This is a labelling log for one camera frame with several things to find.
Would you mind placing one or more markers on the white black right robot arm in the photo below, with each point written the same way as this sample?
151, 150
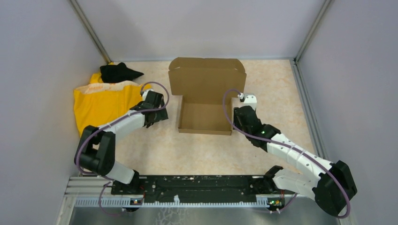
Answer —
312, 166

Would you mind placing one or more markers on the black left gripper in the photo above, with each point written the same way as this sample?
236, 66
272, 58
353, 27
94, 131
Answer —
161, 115

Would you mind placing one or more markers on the black cloth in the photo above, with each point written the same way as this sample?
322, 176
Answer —
118, 73

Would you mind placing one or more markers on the brown cardboard box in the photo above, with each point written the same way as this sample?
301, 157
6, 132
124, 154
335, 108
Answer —
203, 83

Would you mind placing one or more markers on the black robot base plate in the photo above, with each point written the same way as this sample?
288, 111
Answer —
198, 188

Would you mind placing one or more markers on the aluminium frame rail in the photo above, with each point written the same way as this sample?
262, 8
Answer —
290, 182

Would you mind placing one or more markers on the yellow cloth garment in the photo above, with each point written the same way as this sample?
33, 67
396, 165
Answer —
98, 102

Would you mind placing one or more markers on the white slotted cable duct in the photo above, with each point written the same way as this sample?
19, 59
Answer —
126, 202

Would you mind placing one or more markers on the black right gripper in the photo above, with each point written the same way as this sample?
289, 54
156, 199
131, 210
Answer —
236, 121

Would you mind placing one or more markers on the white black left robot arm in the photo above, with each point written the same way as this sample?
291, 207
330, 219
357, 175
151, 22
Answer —
97, 145

